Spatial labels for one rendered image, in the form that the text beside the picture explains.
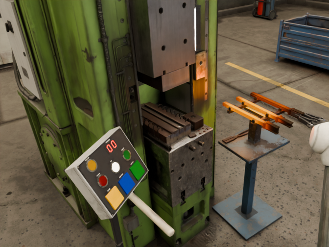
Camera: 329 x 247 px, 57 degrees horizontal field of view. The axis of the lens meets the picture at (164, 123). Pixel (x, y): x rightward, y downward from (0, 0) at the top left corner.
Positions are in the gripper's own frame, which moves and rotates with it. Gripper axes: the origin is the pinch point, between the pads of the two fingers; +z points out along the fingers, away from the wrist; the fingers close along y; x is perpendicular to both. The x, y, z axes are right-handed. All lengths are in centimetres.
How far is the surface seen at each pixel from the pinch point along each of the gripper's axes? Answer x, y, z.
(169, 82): 32, -74, 30
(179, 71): 36, -66, 31
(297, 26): -33, 289, 214
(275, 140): -26.6, -0.1, 12.5
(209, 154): -26, -47, 27
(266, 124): 0.4, -24.3, 2.6
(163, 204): -56, -82, 33
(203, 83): 14, -35, 49
